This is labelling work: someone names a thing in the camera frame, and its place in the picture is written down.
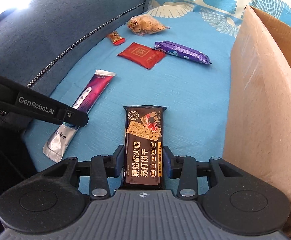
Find purple silver stick sachet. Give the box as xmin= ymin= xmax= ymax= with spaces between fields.
xmin=42 ymin=69 xmax=116 ymax=163

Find dark brown cracker pack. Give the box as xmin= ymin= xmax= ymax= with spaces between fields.
xmin=123 ymin=105 xmax=167 ymax=190

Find blue white patterned sofa cover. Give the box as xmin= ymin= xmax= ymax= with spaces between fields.
xmin=21 ymin=0 xmax=291 ymax=196

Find blue sofa armrest cushion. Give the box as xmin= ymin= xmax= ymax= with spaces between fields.
xmin=0 ymin=0 xmax=149 ymax=96

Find purple wafer bar wrapper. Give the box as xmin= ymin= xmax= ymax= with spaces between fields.
xmin=154 ymin=41 xmax=211 ymax=64

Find clear bag of nuts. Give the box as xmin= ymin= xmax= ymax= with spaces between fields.
xmin=126 ymin=14 xmax=170 ymax=35

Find dark red fortune packet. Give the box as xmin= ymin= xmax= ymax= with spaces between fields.
xmin=117 ymin=42 xmax=165 ymax=69

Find small red gold candy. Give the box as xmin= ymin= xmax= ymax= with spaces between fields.
xmin=107 ymin=31 xmax=125 ymax=46

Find brown cardboard box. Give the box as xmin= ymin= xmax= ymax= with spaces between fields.
xmin=223 ymin=5 xmax=291 ymax=236

